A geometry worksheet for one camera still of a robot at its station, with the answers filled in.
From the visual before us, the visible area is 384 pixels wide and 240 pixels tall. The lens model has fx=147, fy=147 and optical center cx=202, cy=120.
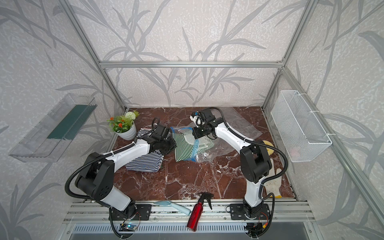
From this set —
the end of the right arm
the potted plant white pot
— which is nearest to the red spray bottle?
the end of the right arm

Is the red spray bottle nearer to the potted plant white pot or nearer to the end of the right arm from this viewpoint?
the end of the right arm

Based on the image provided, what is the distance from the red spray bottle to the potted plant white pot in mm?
591

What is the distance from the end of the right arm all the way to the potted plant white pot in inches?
18.0

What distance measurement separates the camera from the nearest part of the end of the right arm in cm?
66

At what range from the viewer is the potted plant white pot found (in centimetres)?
92

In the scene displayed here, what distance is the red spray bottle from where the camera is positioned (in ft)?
2.27

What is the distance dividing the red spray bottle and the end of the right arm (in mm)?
314
